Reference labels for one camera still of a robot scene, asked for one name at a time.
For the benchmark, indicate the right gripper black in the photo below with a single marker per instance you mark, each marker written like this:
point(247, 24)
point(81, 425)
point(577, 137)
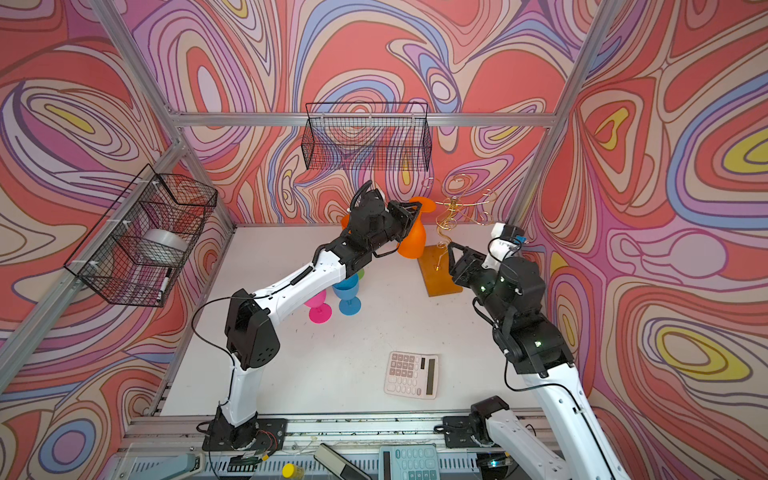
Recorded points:
point(470, 263)

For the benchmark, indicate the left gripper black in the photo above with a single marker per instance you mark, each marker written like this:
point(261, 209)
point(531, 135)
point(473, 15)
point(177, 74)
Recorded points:
point(404, 218)

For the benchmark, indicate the gold wire rack wooden base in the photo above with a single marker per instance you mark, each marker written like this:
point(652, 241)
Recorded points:
point(453, 210)

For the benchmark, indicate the blue wine glass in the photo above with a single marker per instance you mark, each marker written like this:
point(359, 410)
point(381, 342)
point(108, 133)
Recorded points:
point(347, 293)

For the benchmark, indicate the magenta wine glass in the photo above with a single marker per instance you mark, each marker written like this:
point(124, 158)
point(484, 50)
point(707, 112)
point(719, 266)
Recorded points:
point(319, 311)

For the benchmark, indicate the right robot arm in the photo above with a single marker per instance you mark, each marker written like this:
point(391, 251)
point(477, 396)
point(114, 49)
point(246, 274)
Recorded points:
point(508, 293)

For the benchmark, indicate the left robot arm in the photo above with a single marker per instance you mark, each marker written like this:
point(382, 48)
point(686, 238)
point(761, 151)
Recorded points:
point(252, 318)

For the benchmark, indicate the pink calculator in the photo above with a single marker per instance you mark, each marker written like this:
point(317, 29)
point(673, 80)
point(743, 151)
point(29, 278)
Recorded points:
point(412, 375)

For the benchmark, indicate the teal calculator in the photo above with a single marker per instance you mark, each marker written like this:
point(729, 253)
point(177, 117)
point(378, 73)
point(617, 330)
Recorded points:
point(408, 462)

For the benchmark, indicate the black phone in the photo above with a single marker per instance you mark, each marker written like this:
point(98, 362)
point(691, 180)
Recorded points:
point(338, 465)

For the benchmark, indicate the silver tape roll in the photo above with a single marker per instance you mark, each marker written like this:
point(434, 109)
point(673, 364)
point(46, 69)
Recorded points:
point(166, 239)

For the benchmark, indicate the marker pen in basket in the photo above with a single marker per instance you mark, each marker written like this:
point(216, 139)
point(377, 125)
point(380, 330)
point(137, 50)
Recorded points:
point(163, 286)

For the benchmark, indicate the black wire basket back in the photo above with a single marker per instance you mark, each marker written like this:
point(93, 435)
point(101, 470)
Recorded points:
point(367, 136)

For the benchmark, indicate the black wire basket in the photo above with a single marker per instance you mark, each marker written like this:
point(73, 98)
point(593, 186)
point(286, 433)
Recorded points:
point(123, 268)
point(367, 136)

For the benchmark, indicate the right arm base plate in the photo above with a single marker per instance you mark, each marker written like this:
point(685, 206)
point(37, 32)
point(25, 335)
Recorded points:
point(459, 431)

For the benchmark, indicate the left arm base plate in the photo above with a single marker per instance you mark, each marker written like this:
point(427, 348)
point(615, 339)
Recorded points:
point(265, 435)

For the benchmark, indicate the black wire basket left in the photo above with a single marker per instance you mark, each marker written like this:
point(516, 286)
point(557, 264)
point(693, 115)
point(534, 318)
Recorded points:
point(123, 268)

